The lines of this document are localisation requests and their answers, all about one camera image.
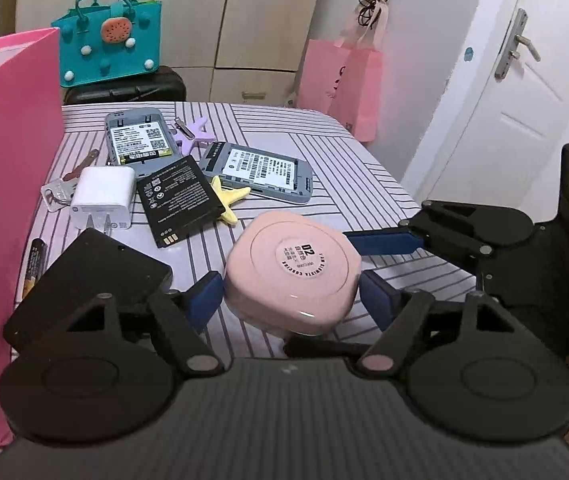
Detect grey pocket router yellow strip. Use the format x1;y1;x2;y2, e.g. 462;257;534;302
104;110;180;167

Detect black phone battery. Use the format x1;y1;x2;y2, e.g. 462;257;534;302
136;155;226;249

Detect yellow starfish toy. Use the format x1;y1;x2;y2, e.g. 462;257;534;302
209;175;252;226

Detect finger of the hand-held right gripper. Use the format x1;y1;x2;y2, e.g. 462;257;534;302
344;201;535;258

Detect black flat power bank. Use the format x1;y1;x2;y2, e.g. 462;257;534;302
3;227;174;356

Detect pink tote bag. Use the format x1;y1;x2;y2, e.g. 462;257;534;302
297;7;390;142

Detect black hair ties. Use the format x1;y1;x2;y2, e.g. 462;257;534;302
357;0;394;26

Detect pink storage box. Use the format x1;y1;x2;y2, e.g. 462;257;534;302
0;27;65;448

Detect silver door handle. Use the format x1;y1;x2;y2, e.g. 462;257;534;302
494;9;541;80

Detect purple starfish toy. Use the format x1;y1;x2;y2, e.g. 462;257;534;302
172;115;215;153

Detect pink round case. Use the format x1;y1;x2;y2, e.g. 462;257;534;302
223;211;362;337

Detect white door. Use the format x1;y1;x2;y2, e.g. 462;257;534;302
404;0;569;241

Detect black suitcase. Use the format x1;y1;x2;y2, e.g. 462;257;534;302
63;65;188;107

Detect black gold AA battery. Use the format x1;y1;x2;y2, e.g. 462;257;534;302
22;238;48;306

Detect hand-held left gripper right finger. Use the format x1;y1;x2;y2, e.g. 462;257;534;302
358;271;515;377

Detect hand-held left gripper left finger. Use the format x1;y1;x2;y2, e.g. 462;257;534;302
64;271;225;377

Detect white charger plug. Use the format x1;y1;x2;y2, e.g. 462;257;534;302
69;166;136;235

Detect teal felt handbag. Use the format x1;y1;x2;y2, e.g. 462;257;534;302
51;0;160;88

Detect beige wardrobe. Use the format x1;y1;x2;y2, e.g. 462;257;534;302
14;0;330;106

